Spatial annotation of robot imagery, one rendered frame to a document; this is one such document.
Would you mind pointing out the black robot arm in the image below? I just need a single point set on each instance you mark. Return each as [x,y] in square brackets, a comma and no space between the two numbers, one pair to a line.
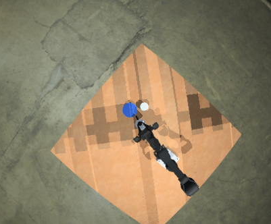
[188,185]

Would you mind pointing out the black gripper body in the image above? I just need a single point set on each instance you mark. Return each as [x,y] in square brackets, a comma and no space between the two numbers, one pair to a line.
[155,126]

